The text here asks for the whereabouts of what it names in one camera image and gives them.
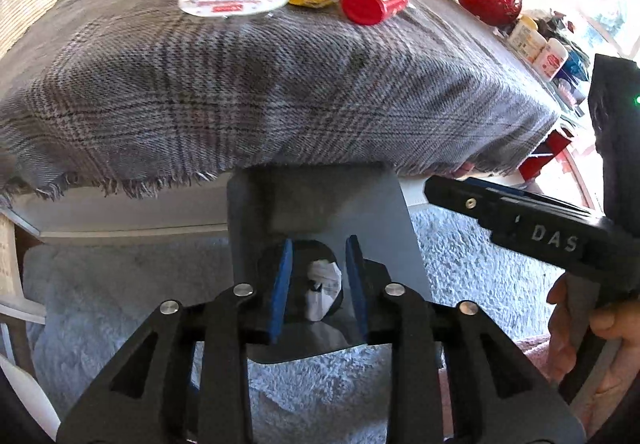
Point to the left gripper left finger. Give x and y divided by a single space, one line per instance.
245 313

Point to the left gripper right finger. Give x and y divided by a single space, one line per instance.
391 313

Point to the white paper trash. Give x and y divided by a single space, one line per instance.
324 287

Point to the grey trash bin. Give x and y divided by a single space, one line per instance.
316 209

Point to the person's right hand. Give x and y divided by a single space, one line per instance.
612 322

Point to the white bottle red label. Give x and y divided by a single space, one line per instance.
550 59

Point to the white bottle yellow cap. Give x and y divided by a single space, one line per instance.
526 40

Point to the red bowl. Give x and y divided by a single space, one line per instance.
497 13

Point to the grey plaid tablecloth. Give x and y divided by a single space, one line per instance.
136 95

